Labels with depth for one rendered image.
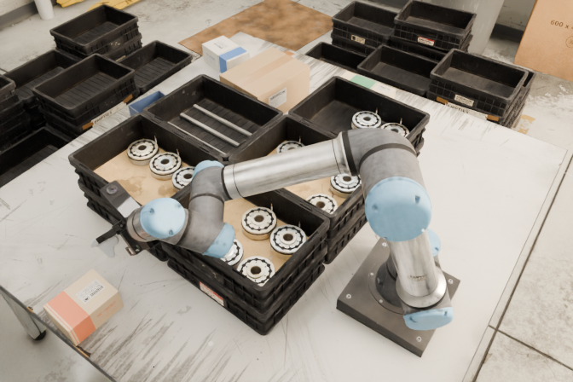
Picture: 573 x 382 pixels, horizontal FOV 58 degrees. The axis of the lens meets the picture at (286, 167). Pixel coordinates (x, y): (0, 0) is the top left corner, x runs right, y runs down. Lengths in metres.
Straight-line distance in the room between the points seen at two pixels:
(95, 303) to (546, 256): 2.07
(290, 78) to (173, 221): 1.19
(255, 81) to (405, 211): 1.24
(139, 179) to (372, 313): 0.84
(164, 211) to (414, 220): 0.46
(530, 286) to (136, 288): 1.76
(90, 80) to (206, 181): 1.86
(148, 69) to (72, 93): 0.50
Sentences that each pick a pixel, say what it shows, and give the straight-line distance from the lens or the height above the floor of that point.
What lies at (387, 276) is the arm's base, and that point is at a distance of 1.48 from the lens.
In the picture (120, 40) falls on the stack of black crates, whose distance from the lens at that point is 3.18.
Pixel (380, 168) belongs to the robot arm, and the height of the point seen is 1.35.
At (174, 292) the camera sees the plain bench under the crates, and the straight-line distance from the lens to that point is 1.61.
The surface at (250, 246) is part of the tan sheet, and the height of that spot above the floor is 0.83.
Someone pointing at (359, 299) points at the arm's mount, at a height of 0.75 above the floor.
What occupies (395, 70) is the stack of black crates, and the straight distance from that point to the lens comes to 3.09.
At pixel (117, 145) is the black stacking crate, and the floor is 0.87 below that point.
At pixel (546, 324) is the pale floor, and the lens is 2.58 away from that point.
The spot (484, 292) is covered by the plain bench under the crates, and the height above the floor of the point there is 0.70.
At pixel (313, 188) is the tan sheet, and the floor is 0.83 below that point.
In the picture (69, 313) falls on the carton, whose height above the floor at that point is 0.78.
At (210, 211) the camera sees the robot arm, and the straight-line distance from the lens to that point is 1.08.
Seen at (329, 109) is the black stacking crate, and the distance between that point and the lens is 1.98.
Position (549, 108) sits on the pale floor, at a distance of 3.76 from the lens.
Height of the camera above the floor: 2.02
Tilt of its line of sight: 43 degrees down
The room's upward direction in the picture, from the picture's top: straight up
